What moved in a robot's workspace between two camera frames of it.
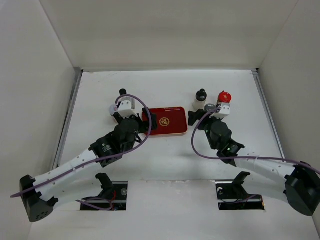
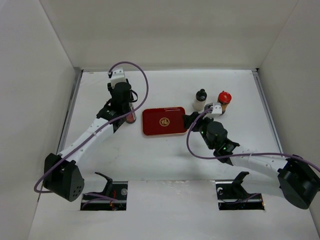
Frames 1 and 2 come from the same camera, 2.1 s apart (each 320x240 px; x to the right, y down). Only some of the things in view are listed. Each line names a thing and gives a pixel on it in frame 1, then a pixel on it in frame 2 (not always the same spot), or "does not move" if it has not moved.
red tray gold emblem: (170, 120) does not move
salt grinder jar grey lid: (209, 107) does not move
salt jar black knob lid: (201, 95) does not move
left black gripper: (141, 122) -> (110, 88)
